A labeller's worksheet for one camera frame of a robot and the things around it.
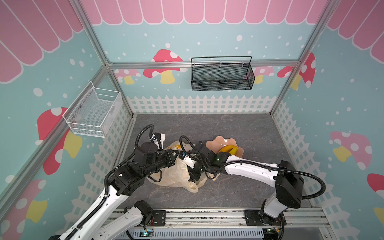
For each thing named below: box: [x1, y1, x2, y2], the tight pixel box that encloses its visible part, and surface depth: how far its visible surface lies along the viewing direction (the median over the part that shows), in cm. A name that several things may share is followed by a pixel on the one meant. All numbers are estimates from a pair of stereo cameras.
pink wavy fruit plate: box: [206, 135, 244, 158], surface depth 101 cm
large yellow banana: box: [218, 144, 238, 155], surface depth 98 cm
